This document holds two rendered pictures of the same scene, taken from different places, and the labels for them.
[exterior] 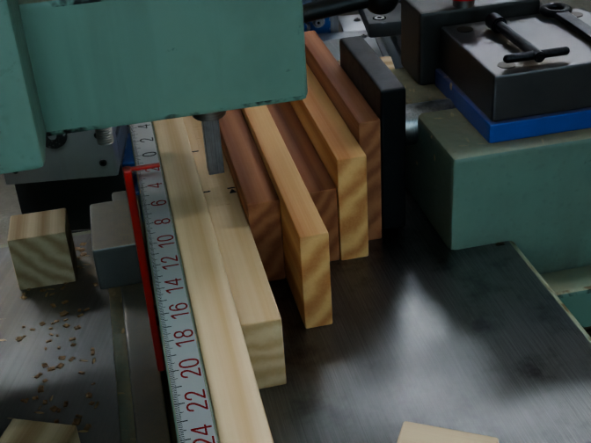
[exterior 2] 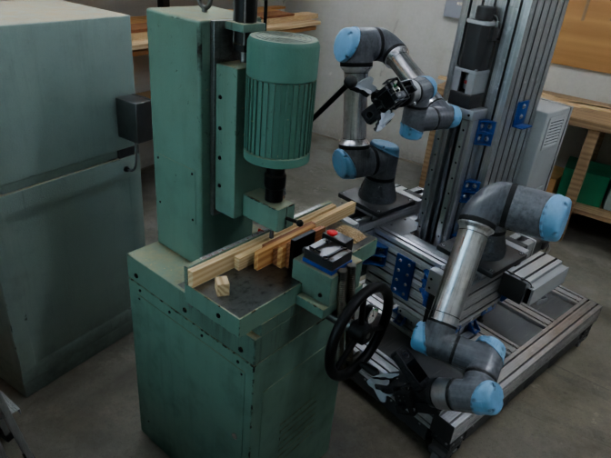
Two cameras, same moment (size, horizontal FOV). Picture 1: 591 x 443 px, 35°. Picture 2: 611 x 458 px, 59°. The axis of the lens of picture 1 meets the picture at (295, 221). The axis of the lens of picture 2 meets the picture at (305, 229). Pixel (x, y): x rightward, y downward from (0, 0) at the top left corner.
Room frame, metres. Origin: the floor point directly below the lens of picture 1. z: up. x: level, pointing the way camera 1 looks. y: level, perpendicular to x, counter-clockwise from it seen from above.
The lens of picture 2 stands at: (-0.36, -1.03, 1.73)
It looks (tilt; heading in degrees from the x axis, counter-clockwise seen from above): 29 degrees down; 48
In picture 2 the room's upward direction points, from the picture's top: 6 degrees clockwise
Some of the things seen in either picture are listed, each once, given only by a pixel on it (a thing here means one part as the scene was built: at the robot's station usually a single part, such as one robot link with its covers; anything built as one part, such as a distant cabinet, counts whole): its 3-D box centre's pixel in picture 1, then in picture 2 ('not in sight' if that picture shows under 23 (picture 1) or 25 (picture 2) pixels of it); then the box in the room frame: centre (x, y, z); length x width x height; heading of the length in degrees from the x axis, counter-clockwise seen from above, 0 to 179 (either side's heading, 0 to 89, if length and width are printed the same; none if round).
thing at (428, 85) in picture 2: not in sight; (419, 90); (1.00, 0.03, 1.33); 0.11 x 0.08 x 0.09; 11
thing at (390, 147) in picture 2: not in sight; (381, 158); (1.17, 0.28, 0.98); 0.13 x 0.12 x 0.14; 170
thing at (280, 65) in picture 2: not in sight; (280, 101); (0.47, 0.04, 1.35); 0.18 x 0.18 x 0.31
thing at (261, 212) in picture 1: (235, 157); (289, 241); (0.53, 0.04, 0.93); 0.22 x 0.02 x 0.05; 10
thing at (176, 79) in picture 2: not in sight; (204, 140); (0.42, 0.33, 1.16); 0.22 x 0.22 x 0.72; 10
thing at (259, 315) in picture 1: (193, 122); (301, 232); (0.61, 0.07, 0.92); 0.54 x 0.02 x 0.04; 10
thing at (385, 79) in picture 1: (418, 123); (310, 253); (0.52, -0.08, 0.95); 0.09 x 0.07 x 0.09; 10
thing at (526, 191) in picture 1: (511, 158); (326, 273); (0.53, -0.14, 0.92); 0.15 x 0.13 x 0.09; 10
